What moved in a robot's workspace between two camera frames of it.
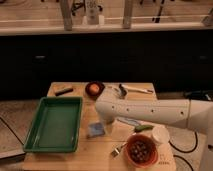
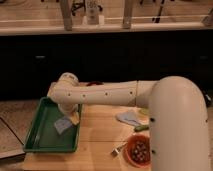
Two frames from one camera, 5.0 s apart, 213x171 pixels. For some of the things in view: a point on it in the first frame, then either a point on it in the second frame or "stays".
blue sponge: x=96 y=129 -> x=62 y=124
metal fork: x=117 y=150 stays
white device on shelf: x=92 y=12 stays
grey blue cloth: x=129 y=121 stays
